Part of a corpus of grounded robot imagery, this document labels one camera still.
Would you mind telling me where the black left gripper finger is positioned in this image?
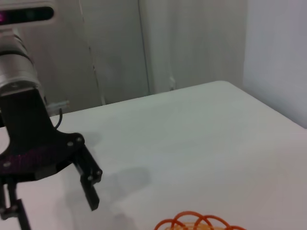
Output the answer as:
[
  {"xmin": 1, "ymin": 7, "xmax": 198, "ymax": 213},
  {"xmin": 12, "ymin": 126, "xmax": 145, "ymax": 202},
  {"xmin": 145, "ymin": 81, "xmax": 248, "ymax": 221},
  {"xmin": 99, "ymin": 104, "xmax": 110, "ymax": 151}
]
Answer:
[
  {"xmin": 0, "ymin": 176, "xmax": 32, "ymax": 230},
  {"xmin": 71, "ymin": 145, "xmax": 103, "ymax": 212}
]

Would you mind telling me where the thin black cable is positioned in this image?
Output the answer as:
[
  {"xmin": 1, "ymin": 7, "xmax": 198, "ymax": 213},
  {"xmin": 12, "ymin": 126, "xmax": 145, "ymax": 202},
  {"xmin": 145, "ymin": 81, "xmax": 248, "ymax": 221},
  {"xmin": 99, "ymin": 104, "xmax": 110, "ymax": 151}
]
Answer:
[{"xmin": 55, "ymin": 108, "xmax": 63, "ymax": 129}]

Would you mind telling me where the grey wrist camera bar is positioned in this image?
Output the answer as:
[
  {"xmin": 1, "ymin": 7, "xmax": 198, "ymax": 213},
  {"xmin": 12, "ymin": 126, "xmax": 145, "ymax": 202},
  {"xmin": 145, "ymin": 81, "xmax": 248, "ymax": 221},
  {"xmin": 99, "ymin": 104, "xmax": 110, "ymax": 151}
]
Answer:
[{"xmin": 0, "ymin": 6, "xmax": 55, "ymax": 26}]

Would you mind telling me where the grey cable connector plug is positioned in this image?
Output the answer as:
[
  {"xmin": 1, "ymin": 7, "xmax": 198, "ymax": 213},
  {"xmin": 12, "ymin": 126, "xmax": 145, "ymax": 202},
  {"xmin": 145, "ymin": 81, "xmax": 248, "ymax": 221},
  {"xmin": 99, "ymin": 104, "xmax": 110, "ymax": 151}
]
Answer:
[{"xmin": 46, "ymin": 100, "xmax": 71, "ymax": 114}]

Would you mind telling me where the orange plastic wire basket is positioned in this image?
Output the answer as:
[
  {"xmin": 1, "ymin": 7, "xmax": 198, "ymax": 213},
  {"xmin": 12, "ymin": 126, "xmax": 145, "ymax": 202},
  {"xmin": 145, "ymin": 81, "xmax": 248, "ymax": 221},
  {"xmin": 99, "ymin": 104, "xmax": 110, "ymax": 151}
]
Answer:
[{"xmin": 153, "ymin": 210, "xmax": 248, "ymax": 230}]

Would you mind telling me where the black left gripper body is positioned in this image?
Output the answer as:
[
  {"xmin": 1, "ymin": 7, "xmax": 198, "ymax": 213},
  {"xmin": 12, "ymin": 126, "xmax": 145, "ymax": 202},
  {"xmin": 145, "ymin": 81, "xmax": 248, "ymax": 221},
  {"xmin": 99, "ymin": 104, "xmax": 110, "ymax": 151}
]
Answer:
[{"xmin": 0, "ymin": 87, "xmax": 86, "ymax": 182}]

